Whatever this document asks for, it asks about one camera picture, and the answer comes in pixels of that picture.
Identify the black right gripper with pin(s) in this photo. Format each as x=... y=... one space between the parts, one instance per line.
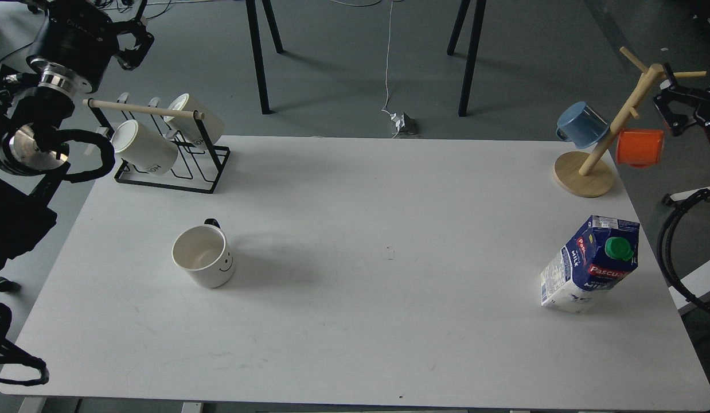
x=696 y=99

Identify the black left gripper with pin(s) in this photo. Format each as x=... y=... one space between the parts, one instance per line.
x=76 y=42

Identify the blue Pascual milk carton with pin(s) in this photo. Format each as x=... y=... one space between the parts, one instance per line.
x=599 y=255

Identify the white smiley face mug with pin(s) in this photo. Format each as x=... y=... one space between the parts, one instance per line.
x=204 y=253

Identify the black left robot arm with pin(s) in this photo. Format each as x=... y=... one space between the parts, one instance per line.
x=32 y=143

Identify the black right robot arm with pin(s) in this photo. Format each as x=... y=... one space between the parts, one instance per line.
x=680 y=206

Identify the orange hanging cup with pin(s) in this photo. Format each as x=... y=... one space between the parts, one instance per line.
x=639 y=147

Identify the blue hanging cup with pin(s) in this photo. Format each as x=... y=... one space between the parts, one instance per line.
x=581 y=125

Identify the white mug front on rack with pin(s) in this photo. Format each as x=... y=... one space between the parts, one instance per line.
x=144 y=148

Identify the black table legs left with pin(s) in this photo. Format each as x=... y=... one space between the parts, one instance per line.
x=257 y=52

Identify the black table legs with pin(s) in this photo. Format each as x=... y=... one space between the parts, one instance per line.
x=472 y=51
x=257 y=52

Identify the wooden mug tree stand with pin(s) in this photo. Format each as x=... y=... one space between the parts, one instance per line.
x=585 y=174

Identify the black table legs right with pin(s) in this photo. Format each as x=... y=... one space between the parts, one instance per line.
x=472 y=51

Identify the grey floor plug adapter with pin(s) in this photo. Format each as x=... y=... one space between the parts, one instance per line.
x=404 y=124

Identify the black wire mug rack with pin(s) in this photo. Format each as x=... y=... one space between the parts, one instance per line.
x=187 y=123

